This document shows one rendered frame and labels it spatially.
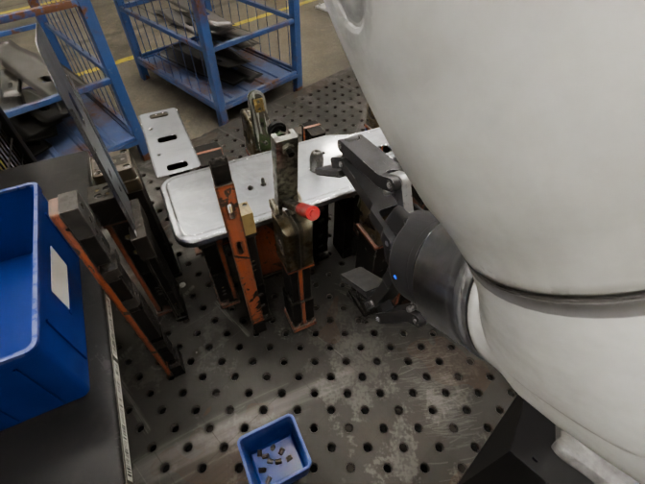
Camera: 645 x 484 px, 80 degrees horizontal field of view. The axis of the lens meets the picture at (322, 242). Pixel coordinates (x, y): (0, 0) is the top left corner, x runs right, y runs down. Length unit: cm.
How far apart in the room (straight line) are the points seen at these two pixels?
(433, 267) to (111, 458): 44
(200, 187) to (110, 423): 48
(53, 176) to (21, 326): 37
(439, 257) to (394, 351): 70
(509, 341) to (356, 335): 78
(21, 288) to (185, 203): 30
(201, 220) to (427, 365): 58
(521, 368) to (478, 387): 77
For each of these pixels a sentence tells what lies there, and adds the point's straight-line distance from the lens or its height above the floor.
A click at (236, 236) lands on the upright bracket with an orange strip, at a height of 104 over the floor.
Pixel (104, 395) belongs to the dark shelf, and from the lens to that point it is 60.
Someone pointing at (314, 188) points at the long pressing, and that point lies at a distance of 82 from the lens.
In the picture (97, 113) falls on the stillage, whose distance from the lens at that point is 316.
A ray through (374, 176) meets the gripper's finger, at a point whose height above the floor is 133.
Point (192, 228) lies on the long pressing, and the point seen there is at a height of 100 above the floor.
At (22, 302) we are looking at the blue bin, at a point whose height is 103.
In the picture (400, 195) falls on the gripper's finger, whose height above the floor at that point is 133.
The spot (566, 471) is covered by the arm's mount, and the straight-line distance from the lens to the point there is 69.
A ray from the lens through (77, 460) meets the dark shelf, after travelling 58.
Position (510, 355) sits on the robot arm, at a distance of 18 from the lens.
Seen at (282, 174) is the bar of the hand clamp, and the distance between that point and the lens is 62.
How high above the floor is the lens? 153
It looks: 48 degrees down
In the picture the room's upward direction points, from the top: straight up
